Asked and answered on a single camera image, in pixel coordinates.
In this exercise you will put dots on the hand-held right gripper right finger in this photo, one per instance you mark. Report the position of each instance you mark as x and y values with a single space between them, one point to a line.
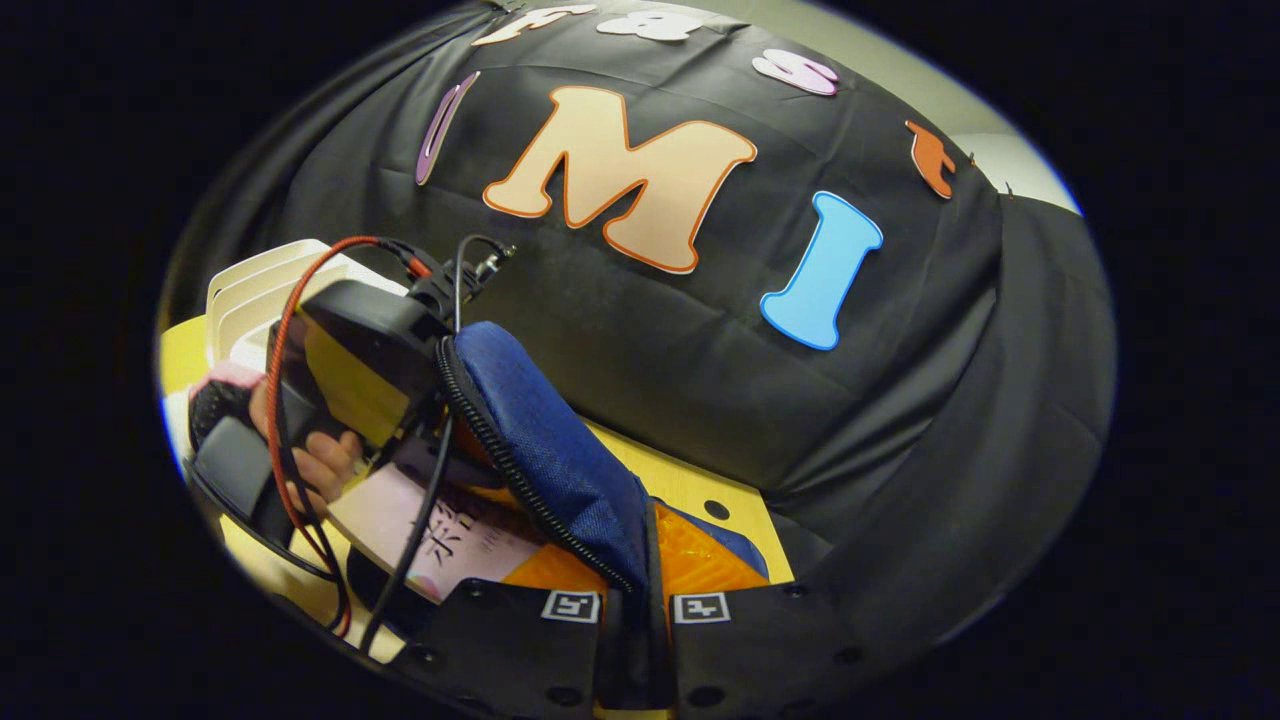
760 645

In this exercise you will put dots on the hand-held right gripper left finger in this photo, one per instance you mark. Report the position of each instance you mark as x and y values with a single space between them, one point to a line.
510 640

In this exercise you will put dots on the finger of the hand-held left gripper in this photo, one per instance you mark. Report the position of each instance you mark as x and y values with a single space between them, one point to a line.
440 460

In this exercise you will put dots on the pink book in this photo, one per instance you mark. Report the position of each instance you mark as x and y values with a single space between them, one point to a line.
400 520

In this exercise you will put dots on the blue schoolbag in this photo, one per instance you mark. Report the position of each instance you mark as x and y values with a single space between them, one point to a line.
540 440

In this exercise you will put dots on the white bookshelf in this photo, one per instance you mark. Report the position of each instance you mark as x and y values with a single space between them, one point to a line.
250 290

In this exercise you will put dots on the black backdrop cloth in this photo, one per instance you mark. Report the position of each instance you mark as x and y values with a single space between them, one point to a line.
700 350

